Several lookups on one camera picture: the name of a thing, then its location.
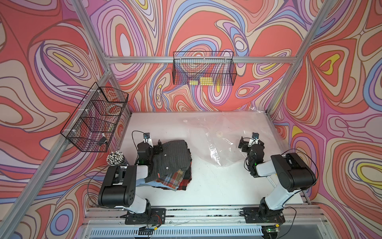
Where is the dark striped shirt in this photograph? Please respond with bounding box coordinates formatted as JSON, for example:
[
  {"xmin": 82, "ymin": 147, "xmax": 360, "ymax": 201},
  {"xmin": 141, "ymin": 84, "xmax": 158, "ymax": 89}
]
[{"xmin": 145, "ymin": 140, "xmax": 192, "ymax": 182}]

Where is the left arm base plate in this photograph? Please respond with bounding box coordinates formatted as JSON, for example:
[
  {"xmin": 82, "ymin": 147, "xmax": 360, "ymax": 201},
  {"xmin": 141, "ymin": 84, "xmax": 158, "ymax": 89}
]
[{"xmin": 124, "ymin": 208, "xmax": 166, "ymax": 226}]

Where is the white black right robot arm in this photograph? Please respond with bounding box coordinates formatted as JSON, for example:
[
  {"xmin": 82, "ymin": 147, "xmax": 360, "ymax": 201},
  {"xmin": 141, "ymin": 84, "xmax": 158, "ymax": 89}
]
[{"xmin": 238, "ymin": 133, "xmax": 318, "ymax": 218}]

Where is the black wire basket wall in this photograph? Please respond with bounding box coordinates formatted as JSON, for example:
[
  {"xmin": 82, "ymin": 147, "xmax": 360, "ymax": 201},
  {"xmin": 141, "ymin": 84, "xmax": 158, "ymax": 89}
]
[
  {"xmin": 172, "ymin": 50, "xmax": 237, "ymax": 86},
  {"xmin": 60, "ymin": 83, "xmax": 129, "ymax": 152}
]

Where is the bundle of rods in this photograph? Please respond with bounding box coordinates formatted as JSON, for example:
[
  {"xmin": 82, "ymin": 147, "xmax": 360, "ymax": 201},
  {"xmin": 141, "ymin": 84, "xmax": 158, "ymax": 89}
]
[{"xmin": 106, "ymin": 150, "xmax": 128, "ymax": 166}]

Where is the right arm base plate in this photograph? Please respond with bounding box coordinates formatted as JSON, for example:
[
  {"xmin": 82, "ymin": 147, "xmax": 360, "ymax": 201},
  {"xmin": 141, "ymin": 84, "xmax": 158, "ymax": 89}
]
[{"xmin": 239, "ymin": 207, "xmax": 285, "ymax": 225}]

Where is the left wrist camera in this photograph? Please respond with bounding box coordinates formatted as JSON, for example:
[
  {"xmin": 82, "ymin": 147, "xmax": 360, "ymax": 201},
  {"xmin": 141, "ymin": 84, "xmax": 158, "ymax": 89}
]
[{"xmin": 143, "ymin": 132, "xmax": 151, "ymax": 143}]

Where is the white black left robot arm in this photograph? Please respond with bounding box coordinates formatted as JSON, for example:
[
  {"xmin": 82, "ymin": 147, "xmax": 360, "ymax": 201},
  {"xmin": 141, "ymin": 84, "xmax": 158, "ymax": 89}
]
[{"xmin": 97, "ymin": 141, "xmax": 163, "ymax": 216}]

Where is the clear plastic vacuum bag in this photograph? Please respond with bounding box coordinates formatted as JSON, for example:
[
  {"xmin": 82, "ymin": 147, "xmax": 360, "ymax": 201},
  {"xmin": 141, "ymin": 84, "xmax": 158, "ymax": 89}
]
[{"xmin": 184, "ymin": 104, "xmax": 283, "ymax": 168}]

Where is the brown multicolour plaid shirt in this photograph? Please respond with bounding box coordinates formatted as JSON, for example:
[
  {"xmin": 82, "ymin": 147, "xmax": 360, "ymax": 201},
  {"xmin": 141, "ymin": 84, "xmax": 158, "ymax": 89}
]
[{"xmin": 154, "ymin": 170, "xmax": 185, "ymax": 190}]

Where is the yellow block in basket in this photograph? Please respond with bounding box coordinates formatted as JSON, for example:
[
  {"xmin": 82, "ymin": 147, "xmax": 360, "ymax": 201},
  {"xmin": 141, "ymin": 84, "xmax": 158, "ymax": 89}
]
[{"xmin": 189, "ymin": 77, "xmax": 214, "ymax": 86}]

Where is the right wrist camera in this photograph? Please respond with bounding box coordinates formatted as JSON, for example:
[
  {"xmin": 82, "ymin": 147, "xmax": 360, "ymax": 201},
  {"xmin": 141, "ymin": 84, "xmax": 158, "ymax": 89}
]
[{"xmin": 250, "ymin": 132, "xmax": 259, "ymax": 145}]

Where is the black wire basket back wall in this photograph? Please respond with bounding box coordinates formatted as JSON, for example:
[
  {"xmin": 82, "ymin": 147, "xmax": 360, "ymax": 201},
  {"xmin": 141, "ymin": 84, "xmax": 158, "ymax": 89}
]
[{"xmin": 172, "ymin": 50, "xmax": 237, "ymax": 86}]

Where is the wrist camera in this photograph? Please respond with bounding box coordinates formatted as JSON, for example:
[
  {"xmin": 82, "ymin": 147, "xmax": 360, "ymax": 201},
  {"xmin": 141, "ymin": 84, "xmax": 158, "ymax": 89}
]
[
  {"xmin": 143, "ymin": 132, "xmax": 151, "ymax": 143},
  {"xmin": 250, "ymin": 132, "xmax": 259, "ymax": 145}
]

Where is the black wire basket left wall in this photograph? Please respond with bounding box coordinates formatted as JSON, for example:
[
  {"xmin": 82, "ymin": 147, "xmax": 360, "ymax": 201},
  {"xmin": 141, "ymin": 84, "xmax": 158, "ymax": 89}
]
[{"xmin": 60, "ymin": 83, "xmax": 129, "ymax": 152}]

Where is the light blue shirt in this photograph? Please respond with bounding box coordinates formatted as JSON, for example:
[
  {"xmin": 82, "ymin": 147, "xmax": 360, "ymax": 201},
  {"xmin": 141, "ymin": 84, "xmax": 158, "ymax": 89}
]
[{"xmin": 136, "ymin": 180, "xmax": 170, "ymax": 189}]

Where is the red black plaid shirt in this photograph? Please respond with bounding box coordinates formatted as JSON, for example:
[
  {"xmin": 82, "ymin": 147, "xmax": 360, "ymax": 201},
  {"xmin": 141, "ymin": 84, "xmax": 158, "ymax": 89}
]
[{"xmin": 177, "ymin": 164, "xmax": 192, "ymax": 191}]

